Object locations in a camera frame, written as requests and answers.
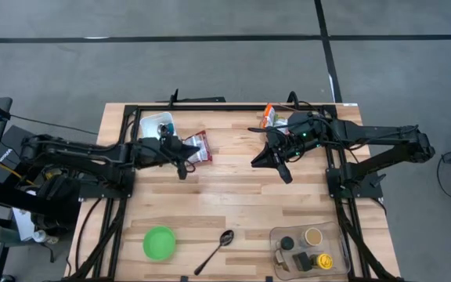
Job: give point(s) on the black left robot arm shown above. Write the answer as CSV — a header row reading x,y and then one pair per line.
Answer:
x,y
73,150

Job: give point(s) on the spice jar black lid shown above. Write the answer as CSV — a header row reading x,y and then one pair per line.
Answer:
x,y
287,243

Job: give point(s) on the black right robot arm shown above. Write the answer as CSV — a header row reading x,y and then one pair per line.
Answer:
x,y
366,131

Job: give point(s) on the orange ramen packet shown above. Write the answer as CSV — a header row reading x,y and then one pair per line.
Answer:
x,y
268,115

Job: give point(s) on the green plastic bowl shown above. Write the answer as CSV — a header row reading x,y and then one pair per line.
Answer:
x,y
159,243

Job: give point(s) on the clear plastic container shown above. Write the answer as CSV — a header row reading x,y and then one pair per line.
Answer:
x,y
339,266
280,113

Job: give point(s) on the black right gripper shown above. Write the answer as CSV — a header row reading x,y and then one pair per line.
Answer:
x,y
300,137

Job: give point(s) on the tan lid cylinder can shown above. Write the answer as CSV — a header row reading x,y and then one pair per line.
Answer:
x,y
312,237

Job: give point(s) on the brown pouch white label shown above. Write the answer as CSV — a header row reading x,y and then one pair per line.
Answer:
x,y
280,259

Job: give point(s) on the red ramen packet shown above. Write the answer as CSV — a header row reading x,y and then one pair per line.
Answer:
x,y
204,147

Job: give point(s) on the white plastic bin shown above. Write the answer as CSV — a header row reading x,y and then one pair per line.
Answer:
x,y
151,123

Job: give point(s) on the black box white lettering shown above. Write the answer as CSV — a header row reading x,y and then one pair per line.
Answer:
x,y
8,156

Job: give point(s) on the white paper sheet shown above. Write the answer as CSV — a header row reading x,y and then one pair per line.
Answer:
x,y
24,223

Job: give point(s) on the black aluminium table frame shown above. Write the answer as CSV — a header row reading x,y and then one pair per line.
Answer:
x,y
229,107

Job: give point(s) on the green black pepper tin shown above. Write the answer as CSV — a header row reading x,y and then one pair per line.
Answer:
x,y
301,261

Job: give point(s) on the dark bottle yellow cap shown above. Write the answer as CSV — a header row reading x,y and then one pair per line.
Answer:
x,y
323,261

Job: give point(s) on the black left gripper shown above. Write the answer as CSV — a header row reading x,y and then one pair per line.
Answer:
x,y
159,152

